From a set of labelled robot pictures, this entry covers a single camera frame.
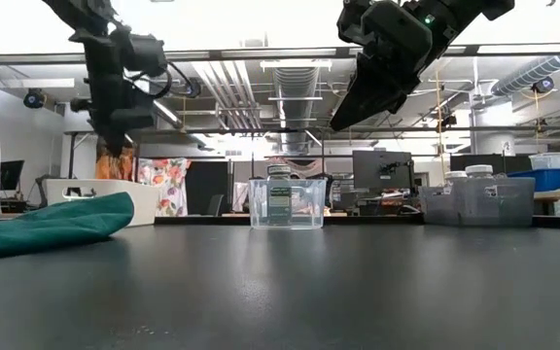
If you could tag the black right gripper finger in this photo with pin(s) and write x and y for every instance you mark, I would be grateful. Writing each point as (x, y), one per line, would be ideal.
(401, 103)
(365, 97)

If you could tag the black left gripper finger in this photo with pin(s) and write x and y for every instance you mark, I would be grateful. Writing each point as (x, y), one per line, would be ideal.
(124, 136)
(106, 138)

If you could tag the orange spice packet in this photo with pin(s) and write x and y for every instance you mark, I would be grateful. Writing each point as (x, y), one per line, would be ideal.
(115, 167)

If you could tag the small white-lid spice jar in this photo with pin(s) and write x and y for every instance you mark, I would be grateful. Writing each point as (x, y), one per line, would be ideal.
(456, 175)

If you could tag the green-lid spice jar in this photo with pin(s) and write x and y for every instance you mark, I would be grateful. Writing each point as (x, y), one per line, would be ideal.
(280, 199)

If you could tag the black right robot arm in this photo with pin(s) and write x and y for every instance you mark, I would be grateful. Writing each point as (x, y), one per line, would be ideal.
(479, 7)

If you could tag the black monitor on arm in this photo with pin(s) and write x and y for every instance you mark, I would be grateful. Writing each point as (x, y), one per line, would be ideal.
(382, 167)

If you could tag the white plastic bin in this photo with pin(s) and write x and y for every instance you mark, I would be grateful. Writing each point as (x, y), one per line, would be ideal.
(115, 187)

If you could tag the floral cloth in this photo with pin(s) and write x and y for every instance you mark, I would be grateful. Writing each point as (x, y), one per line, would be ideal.
(168, 185)

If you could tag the small black monitor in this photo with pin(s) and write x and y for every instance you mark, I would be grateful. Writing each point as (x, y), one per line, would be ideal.
(8, 175)

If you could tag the green folded cloth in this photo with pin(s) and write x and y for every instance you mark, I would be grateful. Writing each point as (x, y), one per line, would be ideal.
(42, 228)

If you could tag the clear plastic bin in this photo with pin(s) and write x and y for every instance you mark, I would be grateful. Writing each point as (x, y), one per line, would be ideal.
(309, 219)

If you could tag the grey translucent plastic bin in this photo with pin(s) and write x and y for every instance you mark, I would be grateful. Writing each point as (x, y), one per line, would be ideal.
(503, 209)

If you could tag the clear storage tub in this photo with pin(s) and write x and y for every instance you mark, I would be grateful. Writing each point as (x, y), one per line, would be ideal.
(549, 160)

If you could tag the blue storage bin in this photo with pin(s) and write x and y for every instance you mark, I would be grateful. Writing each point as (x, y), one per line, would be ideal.
(545, 179)

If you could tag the grey ribbed ceiling duct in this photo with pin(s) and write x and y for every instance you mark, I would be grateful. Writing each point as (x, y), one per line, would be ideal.
(297, 107)

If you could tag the black ceiling camera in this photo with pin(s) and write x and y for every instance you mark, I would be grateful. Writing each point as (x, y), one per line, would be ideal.
(543, 85)
(33, 98)

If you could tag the silver ventilation duct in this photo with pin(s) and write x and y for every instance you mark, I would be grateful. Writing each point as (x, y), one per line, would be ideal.
(537, 68)

